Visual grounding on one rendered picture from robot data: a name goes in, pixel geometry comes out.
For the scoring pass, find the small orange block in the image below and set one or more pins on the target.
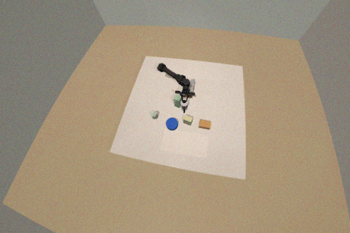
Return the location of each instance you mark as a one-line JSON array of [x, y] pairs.
[[204, 124]]

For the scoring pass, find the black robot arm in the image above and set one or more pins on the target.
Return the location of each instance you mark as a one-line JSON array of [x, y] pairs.
[[181, 79]]

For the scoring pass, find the blue short cylinder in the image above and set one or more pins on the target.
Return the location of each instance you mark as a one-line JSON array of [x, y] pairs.
[[172, 124]]

